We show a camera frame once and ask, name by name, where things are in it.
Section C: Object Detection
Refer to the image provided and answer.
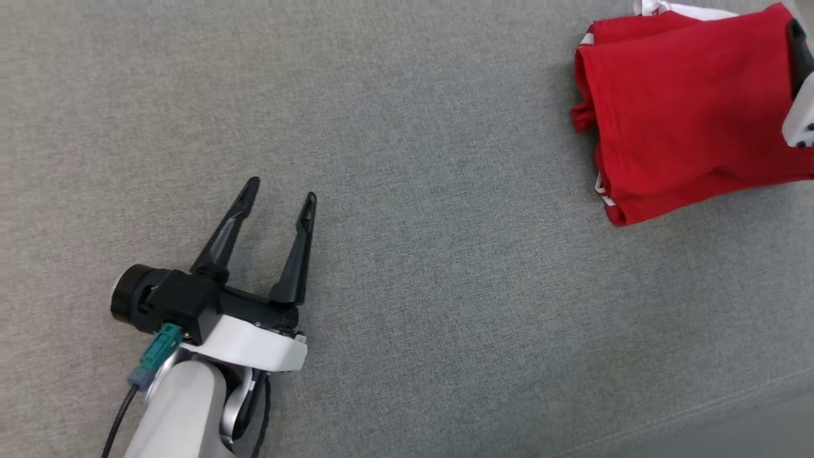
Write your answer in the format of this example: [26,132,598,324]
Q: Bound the red shorts with white trim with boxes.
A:
[633,0,740,22]

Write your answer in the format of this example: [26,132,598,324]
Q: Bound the grey fabric sofa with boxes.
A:
[0,0,814,458]

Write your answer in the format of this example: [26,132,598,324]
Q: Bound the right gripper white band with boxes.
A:
[782,18,814,149]

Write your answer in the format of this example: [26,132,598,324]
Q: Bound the red Bulls basketball jersey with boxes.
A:
[570,3,814,227]

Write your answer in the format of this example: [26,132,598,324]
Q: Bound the teal plug left camera cable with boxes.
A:
[100,323,186,458]

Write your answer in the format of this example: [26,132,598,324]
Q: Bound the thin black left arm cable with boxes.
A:
[250,374,273,458]

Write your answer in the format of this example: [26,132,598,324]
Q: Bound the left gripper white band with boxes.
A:
[181,177,317,373]

